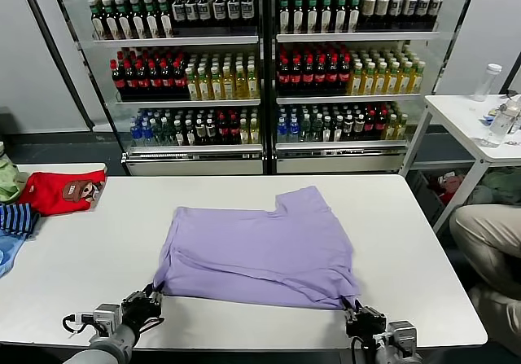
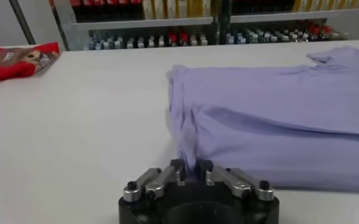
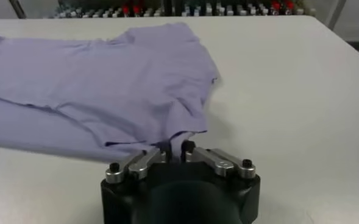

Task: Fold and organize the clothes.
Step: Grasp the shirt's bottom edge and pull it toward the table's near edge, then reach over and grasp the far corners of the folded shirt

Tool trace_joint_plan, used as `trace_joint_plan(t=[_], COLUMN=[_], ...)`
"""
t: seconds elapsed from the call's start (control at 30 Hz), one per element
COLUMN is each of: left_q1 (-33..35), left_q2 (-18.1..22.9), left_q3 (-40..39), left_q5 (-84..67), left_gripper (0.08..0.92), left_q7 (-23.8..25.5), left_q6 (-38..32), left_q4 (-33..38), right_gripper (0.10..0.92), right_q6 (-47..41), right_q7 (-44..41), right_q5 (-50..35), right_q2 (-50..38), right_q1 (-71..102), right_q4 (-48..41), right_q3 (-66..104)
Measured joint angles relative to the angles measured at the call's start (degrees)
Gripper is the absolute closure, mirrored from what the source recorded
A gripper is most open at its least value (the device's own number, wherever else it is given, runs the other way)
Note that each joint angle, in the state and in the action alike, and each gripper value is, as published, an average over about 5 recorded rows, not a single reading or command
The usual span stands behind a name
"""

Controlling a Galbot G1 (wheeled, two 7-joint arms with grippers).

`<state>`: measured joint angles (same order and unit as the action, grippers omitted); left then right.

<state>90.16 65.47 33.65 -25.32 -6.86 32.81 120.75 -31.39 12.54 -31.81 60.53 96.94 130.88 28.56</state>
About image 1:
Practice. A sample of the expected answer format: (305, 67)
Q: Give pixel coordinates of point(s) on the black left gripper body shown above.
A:
(140, 311)

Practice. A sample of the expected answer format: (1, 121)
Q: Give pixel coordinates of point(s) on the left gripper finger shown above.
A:
(157, 295)
(147, 294)

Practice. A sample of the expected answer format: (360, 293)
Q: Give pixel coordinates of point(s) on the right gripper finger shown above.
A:
(358, 305)
(348, 309)

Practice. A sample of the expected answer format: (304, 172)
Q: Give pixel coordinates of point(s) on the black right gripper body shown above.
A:
(366, 322)

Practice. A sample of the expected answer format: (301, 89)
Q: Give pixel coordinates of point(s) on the purple t-shirt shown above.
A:
(260, 250)

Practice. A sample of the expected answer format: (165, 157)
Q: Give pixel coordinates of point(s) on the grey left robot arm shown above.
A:
(106, 347)

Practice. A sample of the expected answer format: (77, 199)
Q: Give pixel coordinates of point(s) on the black plastic crate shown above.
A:
(425, 197)

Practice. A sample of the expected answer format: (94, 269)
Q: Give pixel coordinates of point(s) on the grey-beige shoe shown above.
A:
(500, 315)

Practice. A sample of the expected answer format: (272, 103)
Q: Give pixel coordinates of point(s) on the open beverage display cooler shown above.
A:
(195, 164)
(342, 162)

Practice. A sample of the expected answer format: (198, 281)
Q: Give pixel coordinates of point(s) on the red shirt bear print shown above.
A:
(45, 197)

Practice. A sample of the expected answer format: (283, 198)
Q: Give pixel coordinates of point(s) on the light blue garment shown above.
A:
(8, 254)

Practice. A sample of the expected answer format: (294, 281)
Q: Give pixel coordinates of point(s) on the person's leg beige trousers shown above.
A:
(488, 233)

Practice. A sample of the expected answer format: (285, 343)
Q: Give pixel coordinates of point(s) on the red crumpled garment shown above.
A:
(449, 185)

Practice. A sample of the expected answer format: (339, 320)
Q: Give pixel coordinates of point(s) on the white cooler shelf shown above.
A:
(342, 144)
(195, 148)
(358, 36)
(175, 41)
(187, 102)
(346, 98)

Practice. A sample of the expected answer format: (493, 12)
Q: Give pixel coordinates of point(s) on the blue striped garment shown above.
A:
(16, 217)

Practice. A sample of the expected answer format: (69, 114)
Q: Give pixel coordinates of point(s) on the small blue water bottle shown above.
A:
(147, 134)
(282, 130)
(293, 130)
(137, 134)

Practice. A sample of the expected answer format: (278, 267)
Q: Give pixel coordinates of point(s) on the small green clear bottle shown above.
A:
(158, 133)
(305, 129)
(316, 129)
(168, 133)

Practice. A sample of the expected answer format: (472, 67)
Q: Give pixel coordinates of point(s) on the small dark bottle white cap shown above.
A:
(179, 132)
(338, 129)
(189, 132)
(327, 130)

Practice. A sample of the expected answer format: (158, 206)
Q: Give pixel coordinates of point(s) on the grey-blue crumpled garment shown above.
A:
(480, 195)

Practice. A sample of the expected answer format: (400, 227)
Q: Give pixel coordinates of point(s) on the small dark bottle beige label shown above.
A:
(200, 132)
(211, 132)
(359, 126)
(348, 127)

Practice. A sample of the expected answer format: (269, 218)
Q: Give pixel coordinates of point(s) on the small cola bottle red cap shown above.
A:
(369, 124)
(381, 124)
(222, 131)
(234, 131)

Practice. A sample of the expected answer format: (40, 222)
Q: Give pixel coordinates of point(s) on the light green garment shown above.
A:
(8, 181)

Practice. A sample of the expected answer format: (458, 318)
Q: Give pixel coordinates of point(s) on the small yellow tea bottle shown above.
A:
(392, 127)
(255, 132)
(402, 126)
(244, 132)

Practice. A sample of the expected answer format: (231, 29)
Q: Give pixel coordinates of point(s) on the dark green crumpled garment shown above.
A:
(504, 185)

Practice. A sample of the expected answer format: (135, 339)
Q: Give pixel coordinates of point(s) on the yellow tea bottle green cap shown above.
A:
(204, 85)
(229, 84)
(417, 77)
(241, 84)
(252, 83)
(369, 80)
(381, 79)
(405, 78)
(191, 85)
(216, 85)
(357, 80)
(393, 79)

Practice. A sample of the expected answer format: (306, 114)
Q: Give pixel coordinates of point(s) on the white side table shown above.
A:
(456, 111)

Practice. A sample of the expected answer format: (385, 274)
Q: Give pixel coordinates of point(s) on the clear plastic water bottle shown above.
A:
(497, 130)

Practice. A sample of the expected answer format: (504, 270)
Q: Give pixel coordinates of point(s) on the small blue packet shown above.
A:
(487, 119)

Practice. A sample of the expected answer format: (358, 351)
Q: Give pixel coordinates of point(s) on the tall clear bottle white cap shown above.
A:
(486, 83)

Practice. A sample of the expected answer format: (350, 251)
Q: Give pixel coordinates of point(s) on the dark tea bottle beige label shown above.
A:
(123, 18)
(150, 17)
(164, 16)
(97, 20)
(137, 18)
(110, 18)

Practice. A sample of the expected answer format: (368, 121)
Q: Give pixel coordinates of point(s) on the dark bottle green cap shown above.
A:
(285, 14)
(312, 14)
(340, 13)
(326, 14)
(353, 12)
(298, 14)

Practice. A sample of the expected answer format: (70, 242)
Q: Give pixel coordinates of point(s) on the wide beige label tea bottle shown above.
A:
(368, 7)
(382, 7)

